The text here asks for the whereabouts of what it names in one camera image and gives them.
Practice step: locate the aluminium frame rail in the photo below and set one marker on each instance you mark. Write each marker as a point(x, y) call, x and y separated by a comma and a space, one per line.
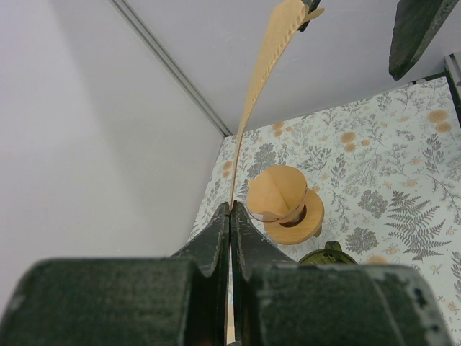
point(154, 45)

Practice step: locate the green glass coffee dripper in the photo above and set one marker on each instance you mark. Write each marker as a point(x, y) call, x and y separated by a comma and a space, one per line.
point(332, 253)

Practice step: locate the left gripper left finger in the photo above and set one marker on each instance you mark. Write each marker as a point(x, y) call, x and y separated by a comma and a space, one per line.
point(204, 306)

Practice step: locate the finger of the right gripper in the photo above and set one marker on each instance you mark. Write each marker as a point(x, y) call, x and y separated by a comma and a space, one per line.
point(416, 24)
point(313, 10)

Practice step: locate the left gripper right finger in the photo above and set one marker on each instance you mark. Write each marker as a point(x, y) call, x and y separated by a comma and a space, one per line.
point(261, 286)

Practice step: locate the floral tablecloth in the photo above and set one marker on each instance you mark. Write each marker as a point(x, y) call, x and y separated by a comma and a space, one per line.
point(387, 169)

